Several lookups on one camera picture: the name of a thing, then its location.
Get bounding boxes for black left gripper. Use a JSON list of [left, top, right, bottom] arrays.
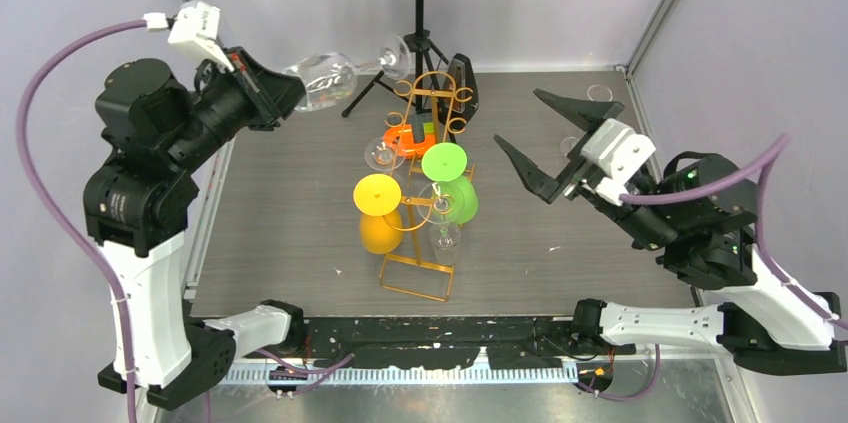
[[166, 43, 311, 171]]

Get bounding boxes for clear wine glass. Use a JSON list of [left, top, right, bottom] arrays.
[[364, 137, 406, 173], [419, 182, 465, 267], [283, 34, 412, 112]]

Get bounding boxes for clear tall flute glass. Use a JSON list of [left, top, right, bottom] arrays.
[[559, 84, 614, 157]]

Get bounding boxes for green silicone wine glass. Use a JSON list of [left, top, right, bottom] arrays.
[[421, 142, 479, 225]]

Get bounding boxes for gold wire wine glass rack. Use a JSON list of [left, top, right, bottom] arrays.
[[376, 70, 479, 302]]

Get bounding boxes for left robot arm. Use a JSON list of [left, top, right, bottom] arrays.
[[83, 47, 307, 410]]

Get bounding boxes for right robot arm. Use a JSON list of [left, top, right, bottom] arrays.
[[498, 89, 847, 376]]

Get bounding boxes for clear wine glass front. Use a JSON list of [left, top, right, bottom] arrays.
[[419, 182, 465, 267]]

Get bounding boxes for yellow silicone wine glass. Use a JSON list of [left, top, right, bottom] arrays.
[[353, 173, 403, 255]]

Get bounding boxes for black metronome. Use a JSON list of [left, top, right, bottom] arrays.
[[446, 53, 479, 122]]

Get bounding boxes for orange toy block piece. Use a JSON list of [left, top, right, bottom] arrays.
[[382, 122, 436, 159]]

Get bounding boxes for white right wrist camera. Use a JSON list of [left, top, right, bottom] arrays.
[[580, 118, 656, 206]]

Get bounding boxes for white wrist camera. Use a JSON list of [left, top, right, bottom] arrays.
[[580, 118, 656, 206], [143, 0, 235, 73]]

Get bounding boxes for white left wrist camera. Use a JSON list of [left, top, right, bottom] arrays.
[[143, 0, 235, 73]]

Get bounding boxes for black taped front rail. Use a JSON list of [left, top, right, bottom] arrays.
[[281, 316, 602, 370]]

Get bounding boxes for white slotted cable duct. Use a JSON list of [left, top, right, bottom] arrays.
[[221, 362, 579, 386]]

